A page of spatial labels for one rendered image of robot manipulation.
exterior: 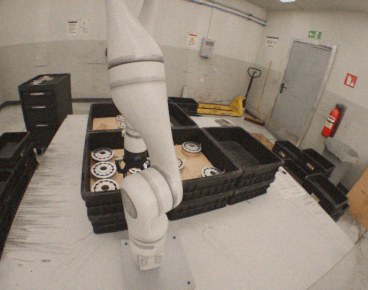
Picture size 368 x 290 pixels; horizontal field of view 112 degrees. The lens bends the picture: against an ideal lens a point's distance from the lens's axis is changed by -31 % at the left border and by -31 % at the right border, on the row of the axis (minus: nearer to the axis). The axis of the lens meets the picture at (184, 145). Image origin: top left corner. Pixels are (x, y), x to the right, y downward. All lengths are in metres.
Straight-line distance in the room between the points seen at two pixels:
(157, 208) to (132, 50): 0.25
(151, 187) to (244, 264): 0.56
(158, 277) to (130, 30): 0.57
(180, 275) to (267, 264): 0.38
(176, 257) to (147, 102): 0.47
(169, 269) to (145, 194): 0.33
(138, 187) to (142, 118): 0.11
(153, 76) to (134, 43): 0.06
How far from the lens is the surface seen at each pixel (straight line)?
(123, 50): 0.28
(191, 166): 0.85
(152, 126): 0.28
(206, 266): 0.71
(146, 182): 0.30
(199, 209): 0.80
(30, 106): 2.26
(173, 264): 0.58
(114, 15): 0.30
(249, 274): 0.76
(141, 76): 0.26
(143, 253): 0.47
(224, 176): 0.69
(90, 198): 0.57
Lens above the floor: 1.33
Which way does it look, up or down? 30 degrees down
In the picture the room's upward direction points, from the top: 11 degrees clockwise
